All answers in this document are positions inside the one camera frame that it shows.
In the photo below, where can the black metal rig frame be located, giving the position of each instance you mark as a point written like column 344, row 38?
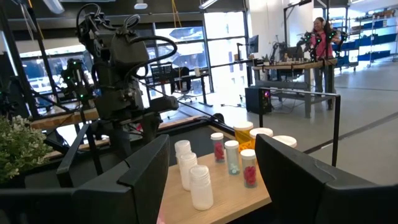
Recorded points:
column 71, row 155

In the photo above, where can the blue vial with pale pills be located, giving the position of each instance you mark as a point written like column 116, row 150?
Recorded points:
column 232, row 157

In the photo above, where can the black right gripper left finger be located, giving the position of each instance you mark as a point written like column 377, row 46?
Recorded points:
column 136, row 193

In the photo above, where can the black background robot arm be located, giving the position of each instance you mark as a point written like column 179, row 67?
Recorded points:
column 74, row 77
column 308, row 42

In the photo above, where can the plain white plastic bottle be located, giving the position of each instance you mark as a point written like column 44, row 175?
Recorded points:
column 201, row 189
column 188, row 171

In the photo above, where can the dark background monitor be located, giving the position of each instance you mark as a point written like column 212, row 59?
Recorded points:
column 253, row 43

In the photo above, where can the black computer tower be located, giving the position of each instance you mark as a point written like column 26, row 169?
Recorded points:
column 255, row 101

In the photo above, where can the green white-flowered potted plant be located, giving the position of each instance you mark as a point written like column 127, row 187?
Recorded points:
column 18, row 146

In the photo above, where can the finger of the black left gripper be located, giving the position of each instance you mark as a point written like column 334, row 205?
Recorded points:
column 151, row 126
column 163, row 104

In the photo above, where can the black table mat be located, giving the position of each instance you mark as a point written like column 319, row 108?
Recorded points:
column 202, row 140

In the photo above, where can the person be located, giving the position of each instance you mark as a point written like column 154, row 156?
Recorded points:
column 321, row 43

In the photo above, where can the wooden background robot table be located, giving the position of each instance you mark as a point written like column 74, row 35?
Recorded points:
column 295, row 65

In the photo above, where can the blue background storage shelves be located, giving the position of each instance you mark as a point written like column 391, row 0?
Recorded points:
column 373, row 39

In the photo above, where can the wooden shelf with black frame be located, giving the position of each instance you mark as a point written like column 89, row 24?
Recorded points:
column 230, row 199

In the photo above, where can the orange pill bottle white cap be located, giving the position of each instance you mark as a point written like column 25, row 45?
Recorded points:
column 242, row 137
column 286, row 140
column 261, row 132

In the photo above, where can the black office chair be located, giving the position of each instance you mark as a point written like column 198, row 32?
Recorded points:
column 185, row 84

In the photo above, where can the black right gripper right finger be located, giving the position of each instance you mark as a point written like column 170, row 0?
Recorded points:
column 298, row 193

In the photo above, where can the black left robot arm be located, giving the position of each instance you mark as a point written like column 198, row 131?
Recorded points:
column 127, row 49

